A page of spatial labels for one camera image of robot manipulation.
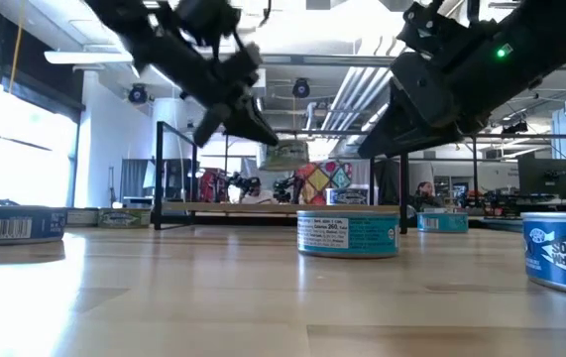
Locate black ceiling spotlight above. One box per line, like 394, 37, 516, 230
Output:
501, 120, 529, 136

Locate white ceiling pipes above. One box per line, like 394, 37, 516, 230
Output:
319, 66, 405, 133

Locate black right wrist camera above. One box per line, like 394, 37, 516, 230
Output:
395, 0, 498, 65

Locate black upright panel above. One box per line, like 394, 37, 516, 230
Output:
375, 158, 403, 205

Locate teal label tuna can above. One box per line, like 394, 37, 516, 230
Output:
295, 209, 401, 260
415, 207, 470, 234

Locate black background monitor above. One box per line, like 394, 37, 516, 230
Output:
517, 157, 566, 199

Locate thin black rig frame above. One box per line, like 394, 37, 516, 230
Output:
262, 129, 566, 209

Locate person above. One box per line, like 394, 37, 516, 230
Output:
240, 178, 277, 205
410, 180, 438, 209

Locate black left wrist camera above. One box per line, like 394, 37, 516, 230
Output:
175, 0, 243, 40

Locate green label can gold lid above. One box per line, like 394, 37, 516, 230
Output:
257, 139, 311, 173
97, 207, 153, 230

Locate green label can silver lid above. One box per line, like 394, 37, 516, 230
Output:
66, 207, 100, 228

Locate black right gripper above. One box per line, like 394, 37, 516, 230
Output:
357, 51, 468, 161

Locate grey overhead crossbar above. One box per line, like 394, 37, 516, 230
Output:
257, 52, 566, 70

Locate grey curtain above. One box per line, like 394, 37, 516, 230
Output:
120, 158, 151, 200

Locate blue label tuna can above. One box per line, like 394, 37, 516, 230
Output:
520, 211, 566, 300
0, 204, 68, 247
325, 187, 371, 206

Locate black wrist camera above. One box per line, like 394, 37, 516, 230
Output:
395, 0, 498, 65
175, 0, 243, 40

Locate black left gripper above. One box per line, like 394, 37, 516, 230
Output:
192, 42, 281, 149

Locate black hanging cable reel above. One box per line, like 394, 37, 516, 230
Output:
290, 77, 312, 99
127, 82, 150, 105

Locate white ceiling light fixture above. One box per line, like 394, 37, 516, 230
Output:
43, 49, 135, 66

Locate yellow hanging cord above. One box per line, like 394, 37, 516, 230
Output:
8, 0, 25, 95

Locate wooden shelf black metal legs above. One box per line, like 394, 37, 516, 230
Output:
153, 121, 410, 235

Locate colourful patterned panel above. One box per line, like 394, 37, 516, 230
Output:
294, 161, 356, 205

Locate red black background robots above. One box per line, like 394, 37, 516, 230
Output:
458, 186, 519, 217

